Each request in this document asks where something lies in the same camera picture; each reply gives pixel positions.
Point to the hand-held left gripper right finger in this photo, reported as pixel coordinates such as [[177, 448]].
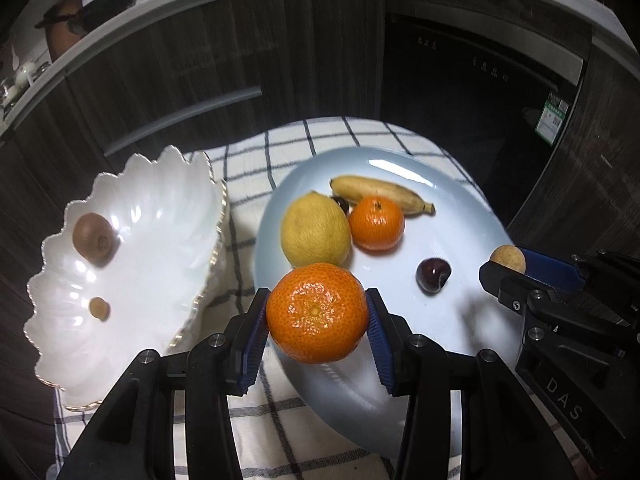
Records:
[[381, 345]]

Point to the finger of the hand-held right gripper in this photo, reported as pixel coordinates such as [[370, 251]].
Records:
[[500, 280], [550, 266]]

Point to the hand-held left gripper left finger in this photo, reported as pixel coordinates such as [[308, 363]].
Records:
[[254, 342]]

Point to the tan longan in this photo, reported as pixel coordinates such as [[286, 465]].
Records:
[[506, 257], [99, 308]]

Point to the orange mandarin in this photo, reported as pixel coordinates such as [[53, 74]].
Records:
[[376, 224], [317, 312]]

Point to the light blue plate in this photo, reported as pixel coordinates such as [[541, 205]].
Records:
[[450, 200]]

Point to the yellow lemon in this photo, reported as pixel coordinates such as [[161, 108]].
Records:
[[315, 232]]

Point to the white scalloped bowl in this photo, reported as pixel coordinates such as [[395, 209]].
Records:
[[150, 240]]

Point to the yellow banana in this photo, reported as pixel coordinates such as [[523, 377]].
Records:
[[380, 191]]

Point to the green label sticker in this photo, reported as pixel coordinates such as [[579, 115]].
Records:
[[551, 117]]

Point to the black built-in appliance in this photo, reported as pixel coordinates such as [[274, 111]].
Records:
[[450, 110]]

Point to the white checkered cloth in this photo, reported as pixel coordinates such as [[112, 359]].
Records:
[[250, 160]]

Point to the brown kiwi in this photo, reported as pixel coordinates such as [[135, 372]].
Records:
[[94, 237]]

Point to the dark wood cabinet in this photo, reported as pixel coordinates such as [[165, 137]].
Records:
[[200, 55]]

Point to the white teapot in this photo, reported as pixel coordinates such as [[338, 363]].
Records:
[[25, 75]]

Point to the brown clay pot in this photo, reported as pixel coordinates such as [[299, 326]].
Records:
[[62, 30]]

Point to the black wok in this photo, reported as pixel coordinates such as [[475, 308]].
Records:
[[107, 4]]

